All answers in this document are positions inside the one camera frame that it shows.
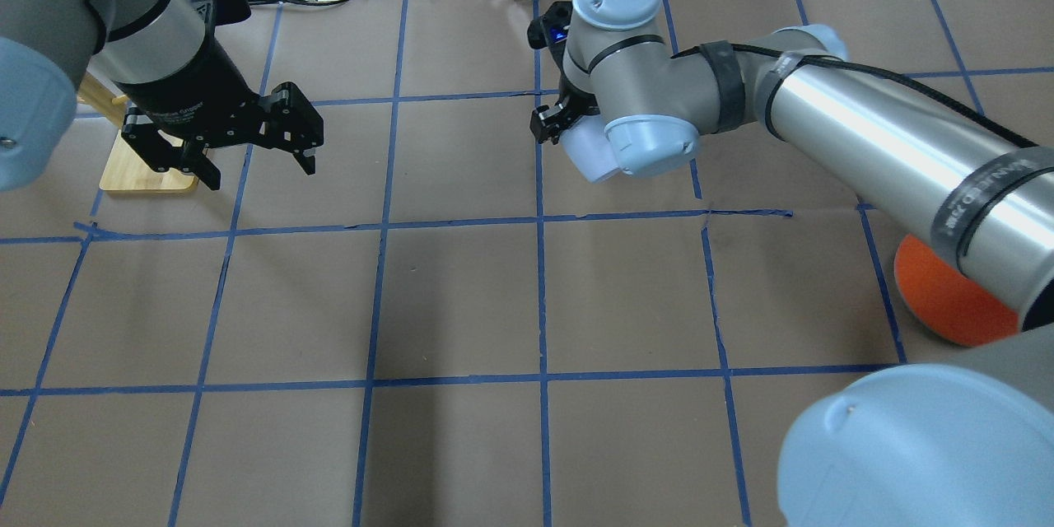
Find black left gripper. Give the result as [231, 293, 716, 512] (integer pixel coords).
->
[116, 40, 326, 190]

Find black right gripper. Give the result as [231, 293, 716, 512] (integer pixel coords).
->
[527, 2, 599, 145]

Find light blue plastic cup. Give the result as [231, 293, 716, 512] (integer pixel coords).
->
[558, 115, 622, 184]

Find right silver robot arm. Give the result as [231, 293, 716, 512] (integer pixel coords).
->
[527, 0, 1053, 526]

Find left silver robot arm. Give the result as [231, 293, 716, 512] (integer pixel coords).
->
[1, 0, 324, 191]

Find wooden cup rack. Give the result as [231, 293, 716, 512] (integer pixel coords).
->
[77, 72, 198, 194]

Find orange tin can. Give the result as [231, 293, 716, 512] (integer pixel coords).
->
[893, 234, 1021, 347]

